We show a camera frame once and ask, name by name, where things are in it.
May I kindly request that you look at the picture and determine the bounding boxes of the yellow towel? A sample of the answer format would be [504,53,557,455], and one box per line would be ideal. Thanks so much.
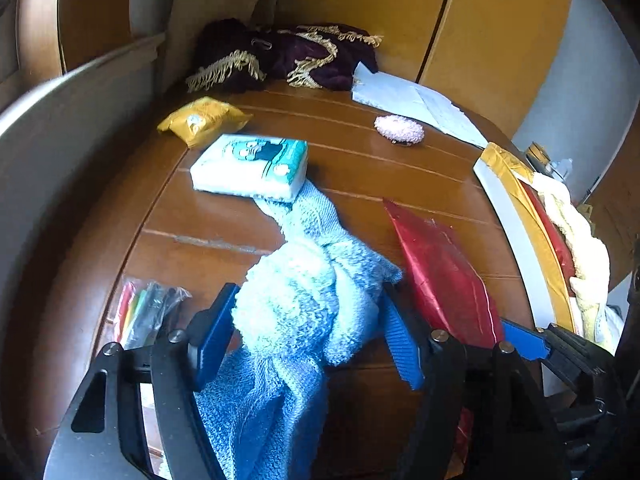
[529,172,624,354]

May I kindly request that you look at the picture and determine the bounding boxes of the blue towel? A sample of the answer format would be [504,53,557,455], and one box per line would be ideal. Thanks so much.
[195,182,402,479]

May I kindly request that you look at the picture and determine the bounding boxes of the cartoon tissue pack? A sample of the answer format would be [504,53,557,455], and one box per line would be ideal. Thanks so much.
[190,134,308,203]

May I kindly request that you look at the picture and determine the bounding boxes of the red plastic bag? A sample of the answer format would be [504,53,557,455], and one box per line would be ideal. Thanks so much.
[384,200,507,463]

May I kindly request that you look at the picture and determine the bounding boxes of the bag of coloured pens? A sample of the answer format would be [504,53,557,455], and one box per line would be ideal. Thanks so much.
[113,278,192,350]

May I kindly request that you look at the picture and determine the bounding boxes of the white tray yellow tape rim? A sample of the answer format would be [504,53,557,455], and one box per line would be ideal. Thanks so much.
[473,143,582,336]

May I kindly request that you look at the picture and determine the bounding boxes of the clear plastic bottle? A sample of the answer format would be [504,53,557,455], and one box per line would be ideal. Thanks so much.
[546,158,573,182]

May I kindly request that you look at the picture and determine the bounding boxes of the yellow lidded container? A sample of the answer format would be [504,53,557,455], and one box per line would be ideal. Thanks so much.
[525,142,550,165]

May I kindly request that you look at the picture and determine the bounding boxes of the pink fuzzy ball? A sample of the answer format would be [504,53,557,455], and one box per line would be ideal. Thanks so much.
[373,115,425,145]

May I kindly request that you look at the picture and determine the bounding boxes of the white paper sheets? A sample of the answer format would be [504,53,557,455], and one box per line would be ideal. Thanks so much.
[352,63,488,150]

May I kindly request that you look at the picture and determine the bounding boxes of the yellow snack packet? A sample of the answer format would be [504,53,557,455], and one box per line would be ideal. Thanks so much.
[157,96,253,150]

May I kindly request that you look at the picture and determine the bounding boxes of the yellow wooden wardrobe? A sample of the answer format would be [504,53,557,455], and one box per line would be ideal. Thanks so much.
[276,0,570,136]

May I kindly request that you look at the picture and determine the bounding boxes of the purple velvet cloth gold fringe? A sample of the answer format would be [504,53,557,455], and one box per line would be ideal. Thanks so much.
[186,18,382,93]

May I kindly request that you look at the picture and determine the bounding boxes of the beige curtain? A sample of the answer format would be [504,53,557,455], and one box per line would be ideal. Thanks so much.
[158,0,276,91]

